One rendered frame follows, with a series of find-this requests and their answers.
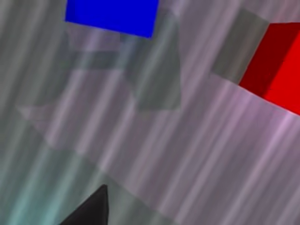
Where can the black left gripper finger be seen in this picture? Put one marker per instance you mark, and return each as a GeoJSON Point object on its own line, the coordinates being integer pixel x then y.
{"type": "Point", "coordinates": [93, 208]}

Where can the blue cube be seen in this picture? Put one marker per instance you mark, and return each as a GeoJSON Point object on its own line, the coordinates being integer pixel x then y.
{"type": "Point", "coordinates": [112, 14]}

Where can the red cube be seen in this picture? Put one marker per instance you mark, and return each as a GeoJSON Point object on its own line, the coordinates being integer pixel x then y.
{"type": "Point", "coordinates": [276, 68]}

